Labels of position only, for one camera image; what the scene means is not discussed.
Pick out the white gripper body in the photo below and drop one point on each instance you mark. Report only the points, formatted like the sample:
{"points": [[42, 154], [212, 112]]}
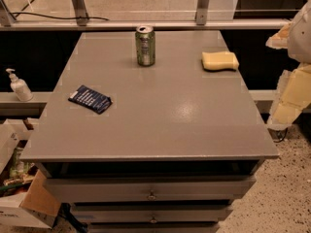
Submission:
{"points": [[301, 38]]}

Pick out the white cardboard box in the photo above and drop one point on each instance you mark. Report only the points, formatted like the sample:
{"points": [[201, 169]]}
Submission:
{"points": [[23, 200]]}

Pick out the blue rxbar blueberry wrapper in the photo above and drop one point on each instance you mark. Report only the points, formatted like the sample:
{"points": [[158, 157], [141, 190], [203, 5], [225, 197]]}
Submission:
{"points": [[91, 99]]}

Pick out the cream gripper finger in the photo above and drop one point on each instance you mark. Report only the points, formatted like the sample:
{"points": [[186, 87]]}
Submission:
{"points": [[293, 95], [280, 39]]}

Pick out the white pump bottle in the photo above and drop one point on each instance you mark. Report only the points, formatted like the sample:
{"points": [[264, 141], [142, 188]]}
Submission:
{"points": [[19, 86]]}

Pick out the top drawer knob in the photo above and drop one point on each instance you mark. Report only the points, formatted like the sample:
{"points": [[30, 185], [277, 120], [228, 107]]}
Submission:
{"points": [[151, 196]]}

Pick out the grey drawer cabinet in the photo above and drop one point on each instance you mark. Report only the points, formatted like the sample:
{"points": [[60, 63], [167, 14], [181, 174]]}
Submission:
{"points": [[192, 137]]}

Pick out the drawer knob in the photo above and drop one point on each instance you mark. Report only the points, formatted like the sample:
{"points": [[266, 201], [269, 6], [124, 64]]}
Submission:
{"points": [[151, 196], [153, 220]]}

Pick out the yellow sponge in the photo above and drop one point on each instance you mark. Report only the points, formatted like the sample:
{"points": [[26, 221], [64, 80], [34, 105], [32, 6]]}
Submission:
{"points": [[221, 60]]}

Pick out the green soda can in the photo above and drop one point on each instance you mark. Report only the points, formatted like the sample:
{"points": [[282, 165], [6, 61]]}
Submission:
{"points": [[145, 39]]}

